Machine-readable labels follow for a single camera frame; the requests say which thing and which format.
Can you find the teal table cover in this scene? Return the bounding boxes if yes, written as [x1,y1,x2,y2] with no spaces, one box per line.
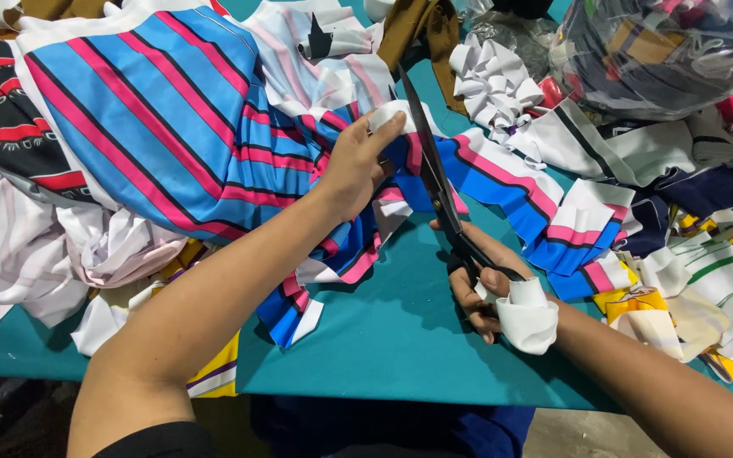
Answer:
[0,0,733,416]

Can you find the brown fabric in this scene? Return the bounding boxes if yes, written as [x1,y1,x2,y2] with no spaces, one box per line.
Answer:
[376,0,470,117]
[0,0,124,40]

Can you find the white pink printed fabric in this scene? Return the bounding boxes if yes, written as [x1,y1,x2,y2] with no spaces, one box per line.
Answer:
[239,0,400,125]

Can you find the person's black sleeve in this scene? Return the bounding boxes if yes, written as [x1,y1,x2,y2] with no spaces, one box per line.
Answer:
[92,420,218,458]

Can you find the black red patterned fabric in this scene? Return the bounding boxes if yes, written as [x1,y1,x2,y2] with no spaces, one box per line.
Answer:
[0,37,97,206]

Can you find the person's left hand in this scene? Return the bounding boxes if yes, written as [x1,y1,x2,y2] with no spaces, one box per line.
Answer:
[312,112,408,224]

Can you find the yellow purple striped fabric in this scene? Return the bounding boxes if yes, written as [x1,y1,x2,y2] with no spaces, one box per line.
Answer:
[150,238,241,399]

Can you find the heap of mixed fabric scraps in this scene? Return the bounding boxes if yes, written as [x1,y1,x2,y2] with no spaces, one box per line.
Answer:
[519,94,733,384]

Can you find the blue pink striped fabric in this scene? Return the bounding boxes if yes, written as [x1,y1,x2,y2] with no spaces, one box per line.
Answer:
[13,5,469,349]

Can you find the person's blue garment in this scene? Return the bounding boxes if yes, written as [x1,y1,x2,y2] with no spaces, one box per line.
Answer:
[251,394,537,458]

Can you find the white ruffled fabric scraps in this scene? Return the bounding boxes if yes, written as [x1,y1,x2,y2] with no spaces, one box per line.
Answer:
[448,33,547,142]

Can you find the white cloth thumb wrap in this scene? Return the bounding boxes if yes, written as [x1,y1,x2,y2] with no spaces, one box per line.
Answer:
[473,276,560,356]

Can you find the white fabric pile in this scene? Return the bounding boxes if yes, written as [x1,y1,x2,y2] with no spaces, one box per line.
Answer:
[0,164,190,370]

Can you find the clear bag of fabric scraps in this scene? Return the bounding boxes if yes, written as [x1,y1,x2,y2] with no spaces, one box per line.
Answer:
[550,0,733,122]

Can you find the black scissors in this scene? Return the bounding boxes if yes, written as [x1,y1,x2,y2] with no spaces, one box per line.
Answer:
[397,64,528,288]

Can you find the person's right hand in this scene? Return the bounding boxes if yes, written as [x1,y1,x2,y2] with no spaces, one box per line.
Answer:
[430,219,561,357]

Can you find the cut blue pink fabric strips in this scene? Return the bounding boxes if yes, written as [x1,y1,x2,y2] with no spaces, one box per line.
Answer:
[433,127,640,303]

